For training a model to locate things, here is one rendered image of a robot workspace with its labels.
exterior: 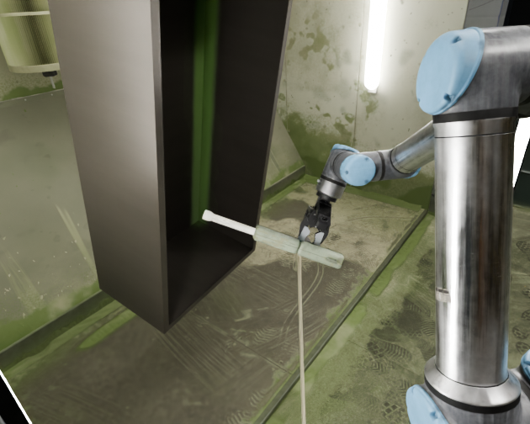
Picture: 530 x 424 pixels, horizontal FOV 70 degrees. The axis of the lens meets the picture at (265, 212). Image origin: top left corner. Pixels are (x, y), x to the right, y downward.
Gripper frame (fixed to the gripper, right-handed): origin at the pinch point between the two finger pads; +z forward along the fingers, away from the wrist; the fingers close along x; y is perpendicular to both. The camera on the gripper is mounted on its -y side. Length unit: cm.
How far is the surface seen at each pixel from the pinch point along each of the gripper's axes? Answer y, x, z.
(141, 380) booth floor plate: 27, 39, 90
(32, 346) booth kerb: 43, 94, 103
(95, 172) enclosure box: -8, 71, -2
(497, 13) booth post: 108, -74, -140
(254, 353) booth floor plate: 38, -6, 66
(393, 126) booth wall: 161, -63, -69
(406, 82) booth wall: 148, -55, -97
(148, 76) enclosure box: -33, 57, -34
